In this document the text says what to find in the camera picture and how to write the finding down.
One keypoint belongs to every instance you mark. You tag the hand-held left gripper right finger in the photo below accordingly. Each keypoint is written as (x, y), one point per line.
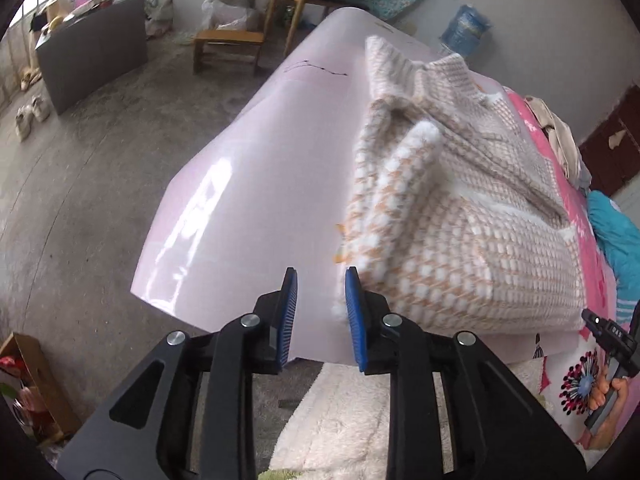
(355, 320)

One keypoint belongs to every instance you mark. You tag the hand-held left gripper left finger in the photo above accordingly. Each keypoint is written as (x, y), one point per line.
(287, 320)

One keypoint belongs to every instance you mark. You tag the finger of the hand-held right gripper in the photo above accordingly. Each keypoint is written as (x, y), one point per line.
(596, 324)

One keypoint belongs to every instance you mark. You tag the beige houndstooth coat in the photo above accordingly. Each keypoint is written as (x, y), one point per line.
(465, 220)

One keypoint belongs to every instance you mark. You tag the person's right hand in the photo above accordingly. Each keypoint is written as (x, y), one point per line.
(622, 389)

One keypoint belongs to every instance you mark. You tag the pink floral blanket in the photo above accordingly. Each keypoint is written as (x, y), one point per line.
(565, 390)

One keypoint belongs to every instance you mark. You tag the teal garment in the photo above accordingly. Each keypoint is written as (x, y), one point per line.
(617, 245)

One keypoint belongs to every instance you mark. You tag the white fluffy blanket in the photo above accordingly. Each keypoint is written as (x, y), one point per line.
(340, 425)

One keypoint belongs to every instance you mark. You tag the glossy pink mat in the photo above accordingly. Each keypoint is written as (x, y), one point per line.
(260, 170)

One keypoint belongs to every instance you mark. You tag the green fluffy cloth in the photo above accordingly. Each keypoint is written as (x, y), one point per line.
(272, 475)

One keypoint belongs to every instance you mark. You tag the brown door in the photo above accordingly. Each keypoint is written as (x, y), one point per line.
(612, 155)

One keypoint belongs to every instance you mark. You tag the cream garment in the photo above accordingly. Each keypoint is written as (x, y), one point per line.
(560, 140)

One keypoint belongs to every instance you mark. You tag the cardboard box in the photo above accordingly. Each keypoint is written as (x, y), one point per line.
(40, 385)

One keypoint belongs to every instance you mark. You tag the small wooden stool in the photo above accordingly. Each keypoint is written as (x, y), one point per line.
(227, 42)

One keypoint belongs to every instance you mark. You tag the blue water jug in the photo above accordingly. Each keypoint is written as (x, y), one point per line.
(465, 30)

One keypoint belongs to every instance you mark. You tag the clear plastic bag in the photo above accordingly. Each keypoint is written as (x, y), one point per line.
(230, 12)

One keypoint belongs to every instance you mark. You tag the wooden chair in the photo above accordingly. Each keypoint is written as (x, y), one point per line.
(295, 5)

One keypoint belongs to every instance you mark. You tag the white shoe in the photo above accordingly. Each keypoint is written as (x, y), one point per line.
(24, 122)
(41, 108)

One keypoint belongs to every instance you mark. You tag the grey cabinet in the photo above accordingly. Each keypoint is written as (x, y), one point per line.
(95, 55)

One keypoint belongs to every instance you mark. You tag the beige slippers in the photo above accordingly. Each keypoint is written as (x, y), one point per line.
(31, 79)

